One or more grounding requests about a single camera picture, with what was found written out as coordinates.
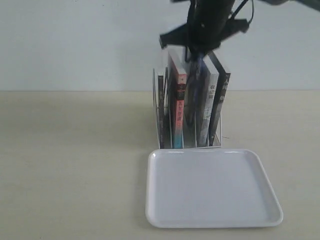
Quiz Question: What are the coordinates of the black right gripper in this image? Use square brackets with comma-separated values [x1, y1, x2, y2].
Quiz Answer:
[187, 0, 235, 54]

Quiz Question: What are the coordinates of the blue moon book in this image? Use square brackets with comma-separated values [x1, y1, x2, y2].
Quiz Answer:
[186, 53, 205, 138]

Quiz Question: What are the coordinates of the grey white book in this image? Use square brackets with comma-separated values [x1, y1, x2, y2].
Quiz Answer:
[196, 55, 219, 147]

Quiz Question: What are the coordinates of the red spine book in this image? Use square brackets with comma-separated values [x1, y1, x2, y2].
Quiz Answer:
[168, 49, 187, 149]

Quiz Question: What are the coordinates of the black book rightmost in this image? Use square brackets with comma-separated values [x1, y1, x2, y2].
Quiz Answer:
[208, 51, 231, 146]

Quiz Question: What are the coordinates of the black book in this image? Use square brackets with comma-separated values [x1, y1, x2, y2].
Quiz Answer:
[208, 51, 231, 146]
[156, 70, 167, 149]

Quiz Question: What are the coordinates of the black book leftmost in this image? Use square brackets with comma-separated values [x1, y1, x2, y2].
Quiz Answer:
[156, 70, 167, 149]

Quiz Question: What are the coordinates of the white plastic tray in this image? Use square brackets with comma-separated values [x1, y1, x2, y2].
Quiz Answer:
[145, 147, 284, 229]

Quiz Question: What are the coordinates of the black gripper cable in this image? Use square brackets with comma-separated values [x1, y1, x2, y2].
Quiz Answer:
[224, 0, 255, 35]

